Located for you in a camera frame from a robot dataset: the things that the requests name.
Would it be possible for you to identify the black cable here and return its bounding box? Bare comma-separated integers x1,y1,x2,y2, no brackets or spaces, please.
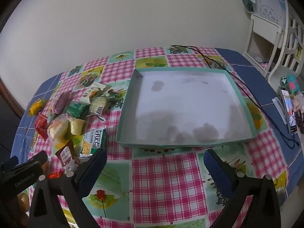
170,45,299,149

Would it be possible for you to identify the dark plush figure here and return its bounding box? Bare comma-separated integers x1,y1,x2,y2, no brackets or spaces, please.
293,95,304,135

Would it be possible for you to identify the purple snack packet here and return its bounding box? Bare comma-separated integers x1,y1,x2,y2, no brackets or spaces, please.
53,93,72,114

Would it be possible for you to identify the wooden bed frame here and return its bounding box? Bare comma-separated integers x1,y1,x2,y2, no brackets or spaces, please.
0,76,25,119

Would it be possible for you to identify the white printed card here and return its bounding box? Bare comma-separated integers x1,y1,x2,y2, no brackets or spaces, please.
253,0,285,25

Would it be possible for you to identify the brown snack packet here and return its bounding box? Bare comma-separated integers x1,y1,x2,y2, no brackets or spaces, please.
55,140,82,173

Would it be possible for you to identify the white green cracker packet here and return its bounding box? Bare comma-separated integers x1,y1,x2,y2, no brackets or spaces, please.
79,129,109,158

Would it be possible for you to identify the red flower snack packet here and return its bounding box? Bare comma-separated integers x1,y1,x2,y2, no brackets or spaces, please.
34,113,49,141

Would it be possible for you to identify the clear cracker packet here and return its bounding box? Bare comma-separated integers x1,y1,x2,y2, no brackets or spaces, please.
88,96,112,118

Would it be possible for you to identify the white snack packet orange print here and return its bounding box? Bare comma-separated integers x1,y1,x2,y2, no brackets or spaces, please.
79,83,107,105

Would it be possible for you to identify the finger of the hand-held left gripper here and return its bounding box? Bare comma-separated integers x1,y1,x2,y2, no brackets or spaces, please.
28,150,48,165
0,155,20,171

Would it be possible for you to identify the teal cardboard tray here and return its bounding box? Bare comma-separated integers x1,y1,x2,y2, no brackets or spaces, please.
116,68,257,148

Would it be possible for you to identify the orange-red snack packet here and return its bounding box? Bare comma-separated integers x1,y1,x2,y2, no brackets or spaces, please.
47,170,66,180

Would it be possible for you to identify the teal pink toy box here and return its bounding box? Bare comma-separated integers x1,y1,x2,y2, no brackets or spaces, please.
281,75,300,95

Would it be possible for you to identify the clear steamed cake packet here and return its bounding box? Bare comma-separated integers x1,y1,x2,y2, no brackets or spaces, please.
47,114,72,145

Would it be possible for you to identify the blue bedsheet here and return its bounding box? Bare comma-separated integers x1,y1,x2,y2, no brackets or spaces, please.
9,47,304,190

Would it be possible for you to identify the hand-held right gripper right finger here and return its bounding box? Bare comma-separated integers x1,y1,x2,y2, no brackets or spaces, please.
203,148,285,228

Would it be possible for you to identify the yellow cake packet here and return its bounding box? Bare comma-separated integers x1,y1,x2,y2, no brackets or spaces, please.
69,118,87,137

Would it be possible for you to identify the smartphone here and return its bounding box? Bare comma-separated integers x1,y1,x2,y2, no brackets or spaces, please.
280,87,298,135

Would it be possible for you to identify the person's left hand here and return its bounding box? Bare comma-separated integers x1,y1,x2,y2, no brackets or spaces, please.
15,192,31,221

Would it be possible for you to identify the yellow snack packet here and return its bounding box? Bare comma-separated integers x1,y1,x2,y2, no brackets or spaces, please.
28,99,47,116

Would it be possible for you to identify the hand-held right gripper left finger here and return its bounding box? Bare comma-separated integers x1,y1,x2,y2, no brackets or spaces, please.
28,148,108,228

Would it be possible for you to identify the white phone stand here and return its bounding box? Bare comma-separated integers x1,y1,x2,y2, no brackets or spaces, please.
272,97,289,125

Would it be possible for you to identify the green snack packet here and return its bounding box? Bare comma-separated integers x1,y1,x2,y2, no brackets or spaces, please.
65,100,91,119

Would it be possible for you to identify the pink checkered printed tablecloth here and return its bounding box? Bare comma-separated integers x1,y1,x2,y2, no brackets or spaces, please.
26,46,291,228

